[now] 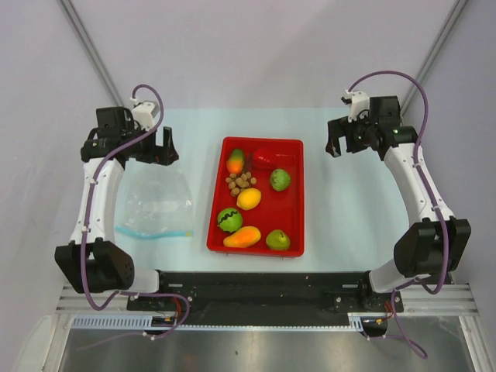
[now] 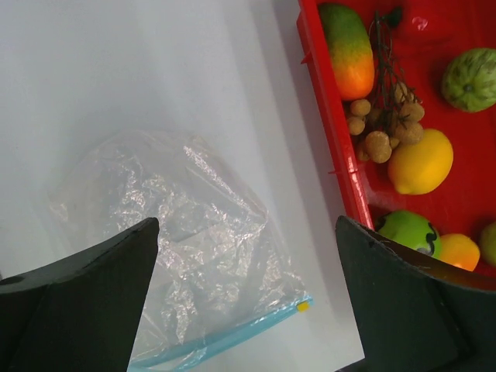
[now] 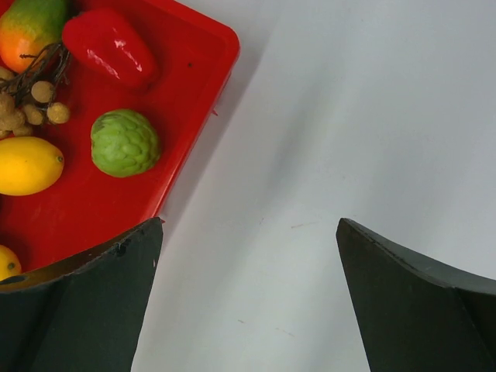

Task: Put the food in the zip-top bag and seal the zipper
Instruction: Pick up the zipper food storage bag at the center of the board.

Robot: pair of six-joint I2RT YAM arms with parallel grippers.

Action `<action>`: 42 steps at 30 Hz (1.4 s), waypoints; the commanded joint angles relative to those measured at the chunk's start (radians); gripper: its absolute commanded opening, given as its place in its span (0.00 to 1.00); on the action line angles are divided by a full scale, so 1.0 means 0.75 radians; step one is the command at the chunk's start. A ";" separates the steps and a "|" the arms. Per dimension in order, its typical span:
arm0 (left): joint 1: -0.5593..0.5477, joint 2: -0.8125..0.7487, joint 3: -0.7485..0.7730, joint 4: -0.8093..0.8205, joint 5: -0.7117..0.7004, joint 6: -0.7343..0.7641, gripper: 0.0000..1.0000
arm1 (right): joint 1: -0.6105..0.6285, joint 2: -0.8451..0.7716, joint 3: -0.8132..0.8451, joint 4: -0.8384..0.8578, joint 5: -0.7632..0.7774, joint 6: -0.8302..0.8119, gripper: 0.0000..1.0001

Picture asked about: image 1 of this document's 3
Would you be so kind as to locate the red bell pepper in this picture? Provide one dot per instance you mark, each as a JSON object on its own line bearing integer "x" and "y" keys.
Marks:
{"x": 264, "y": 159}

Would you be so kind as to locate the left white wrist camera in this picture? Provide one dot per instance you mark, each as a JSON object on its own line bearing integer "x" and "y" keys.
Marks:
{"x": 145, "y": 112}

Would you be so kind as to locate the green guava black stripe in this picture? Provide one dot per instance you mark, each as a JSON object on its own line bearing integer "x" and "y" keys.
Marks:
{"x": 229, "y": 220}

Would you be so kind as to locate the yellow lemon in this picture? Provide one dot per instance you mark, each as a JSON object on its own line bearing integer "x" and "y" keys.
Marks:
{"x": 248, "y": 199}

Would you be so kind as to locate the orange papaya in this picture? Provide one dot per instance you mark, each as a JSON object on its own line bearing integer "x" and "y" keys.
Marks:
{"x": 244, "y": 237}

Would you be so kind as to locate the green pear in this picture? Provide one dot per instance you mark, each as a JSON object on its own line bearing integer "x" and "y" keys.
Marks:
{"x": 278, "y": 240}

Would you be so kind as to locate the red plastic tray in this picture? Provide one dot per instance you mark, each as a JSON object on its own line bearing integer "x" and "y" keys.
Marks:
{"x": 277, "y": 210}

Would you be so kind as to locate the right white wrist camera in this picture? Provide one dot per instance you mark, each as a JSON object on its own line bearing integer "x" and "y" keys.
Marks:
{"x": 358, "y": 103}

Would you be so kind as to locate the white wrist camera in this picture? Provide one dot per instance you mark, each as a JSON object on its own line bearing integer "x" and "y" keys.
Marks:
{"x": 358, "y": 103}
{"x": 145, "y": 112}

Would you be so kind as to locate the brown longan bunch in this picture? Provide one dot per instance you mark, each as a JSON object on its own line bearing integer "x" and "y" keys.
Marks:
{"x": 238, "y": 183}

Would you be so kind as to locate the aluminium rail frame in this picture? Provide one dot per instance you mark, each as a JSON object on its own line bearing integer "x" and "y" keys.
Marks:
{"x": 452, "y": 300}

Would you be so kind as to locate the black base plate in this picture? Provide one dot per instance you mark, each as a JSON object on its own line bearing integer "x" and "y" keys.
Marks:
{"x": 337, "y": 292}

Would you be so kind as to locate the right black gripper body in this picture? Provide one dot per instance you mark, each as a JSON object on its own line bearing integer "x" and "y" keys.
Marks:
{"x": 358, "y": 134}

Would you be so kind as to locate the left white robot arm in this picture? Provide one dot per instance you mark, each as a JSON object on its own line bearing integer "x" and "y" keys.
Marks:
{"x": 91, "y": 260}

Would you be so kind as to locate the orange green mango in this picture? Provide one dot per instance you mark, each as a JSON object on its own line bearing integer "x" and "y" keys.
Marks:
{"x": 236, "y": 161}

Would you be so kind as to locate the white cable duct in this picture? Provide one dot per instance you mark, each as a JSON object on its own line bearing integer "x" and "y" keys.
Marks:
{"x": 145, "y": 323}

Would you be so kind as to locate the green sugar apple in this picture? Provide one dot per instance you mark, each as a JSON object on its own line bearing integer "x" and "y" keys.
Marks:
{"x": 280, "y": 179}

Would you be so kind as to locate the clear zip top bag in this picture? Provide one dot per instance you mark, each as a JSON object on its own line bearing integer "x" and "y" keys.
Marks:
{"x": 158, "y": 203}

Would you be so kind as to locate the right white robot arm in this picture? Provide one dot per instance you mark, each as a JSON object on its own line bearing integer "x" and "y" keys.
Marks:
{"x": 435, "y": 241}

